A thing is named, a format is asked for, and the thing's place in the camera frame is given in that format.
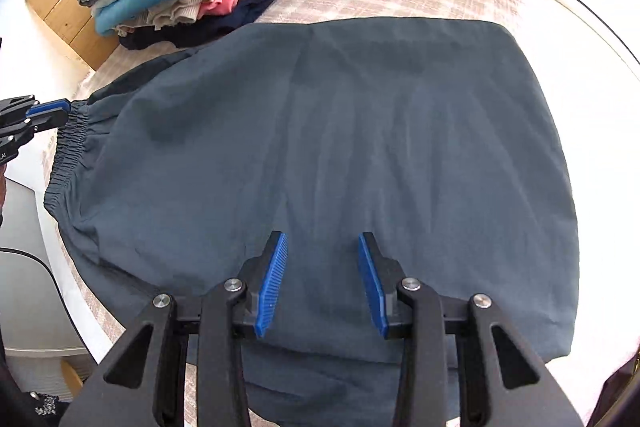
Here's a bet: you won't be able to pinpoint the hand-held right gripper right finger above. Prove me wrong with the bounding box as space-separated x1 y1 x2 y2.
357 232 583 427

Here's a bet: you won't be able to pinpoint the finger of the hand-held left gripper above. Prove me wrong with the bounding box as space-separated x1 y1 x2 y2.
0 113 67 150
0 95 71 116

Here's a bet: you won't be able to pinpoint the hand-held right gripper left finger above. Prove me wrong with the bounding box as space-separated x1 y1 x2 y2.
60 231 289 427

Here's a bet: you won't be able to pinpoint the dark slate pants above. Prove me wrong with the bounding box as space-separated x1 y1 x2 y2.
42 19 581 427

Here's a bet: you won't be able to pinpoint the person's dark clothing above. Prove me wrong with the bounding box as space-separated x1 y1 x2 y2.
0 337 71 427

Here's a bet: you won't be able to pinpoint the dark maroon cloth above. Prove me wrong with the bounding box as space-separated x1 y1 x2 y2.
587 347 640 427

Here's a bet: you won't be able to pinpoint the black cable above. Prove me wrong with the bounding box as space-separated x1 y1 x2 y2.
0 247 78 335

